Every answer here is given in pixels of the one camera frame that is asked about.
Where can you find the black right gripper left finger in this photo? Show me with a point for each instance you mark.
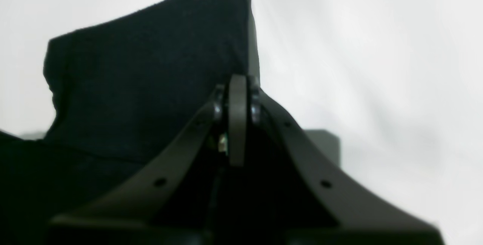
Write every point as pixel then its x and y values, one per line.
pixel 124 215

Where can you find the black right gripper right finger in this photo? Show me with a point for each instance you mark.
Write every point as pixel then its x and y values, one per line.
pixel 323 205

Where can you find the black T-shirt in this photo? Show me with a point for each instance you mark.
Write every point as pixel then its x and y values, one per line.
pixel 122 91

